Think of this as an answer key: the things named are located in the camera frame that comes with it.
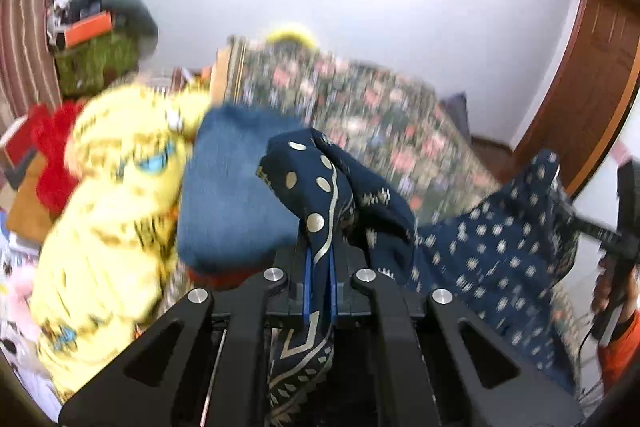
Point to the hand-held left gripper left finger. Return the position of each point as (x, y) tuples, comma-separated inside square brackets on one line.
[(307, 292)]

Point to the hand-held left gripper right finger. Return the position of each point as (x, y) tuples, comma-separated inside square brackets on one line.
[(331, 292)]

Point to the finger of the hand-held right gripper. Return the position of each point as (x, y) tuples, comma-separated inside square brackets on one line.
[(590, 227)]

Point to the navy patterned dress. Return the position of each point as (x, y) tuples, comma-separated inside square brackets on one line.
[(465, 247)]

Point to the person's right hand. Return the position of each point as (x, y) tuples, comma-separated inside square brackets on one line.
[(605, 287)]

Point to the wooden door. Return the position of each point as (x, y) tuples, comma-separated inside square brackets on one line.
[(585, 97)]

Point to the blue jeans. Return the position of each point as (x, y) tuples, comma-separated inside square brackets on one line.
[(225, 187)]

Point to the grey bag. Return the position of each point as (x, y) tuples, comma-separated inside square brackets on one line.
[(457, 114)]

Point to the floral bedspread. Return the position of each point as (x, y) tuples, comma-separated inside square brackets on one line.
[(375, 107)]

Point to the yellow printed garment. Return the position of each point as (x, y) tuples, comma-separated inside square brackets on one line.
[(110, 227)]

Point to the striped cloth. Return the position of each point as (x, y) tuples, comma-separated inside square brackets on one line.
[(175, 79)]

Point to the red garment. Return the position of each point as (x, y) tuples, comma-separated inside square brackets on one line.
[(55, 157)]

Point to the green cloth-covered cabinet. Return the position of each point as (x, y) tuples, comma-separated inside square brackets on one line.
[(95, 62)]

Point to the grey cushion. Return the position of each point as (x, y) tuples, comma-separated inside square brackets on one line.
[(137, 19)]

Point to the red and white box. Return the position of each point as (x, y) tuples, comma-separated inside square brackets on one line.
[(15, 147)]

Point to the orange box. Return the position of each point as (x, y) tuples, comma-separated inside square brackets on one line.
[(90, 29)]

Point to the striped pink curtain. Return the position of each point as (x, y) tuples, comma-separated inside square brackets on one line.
[(30, 7)]

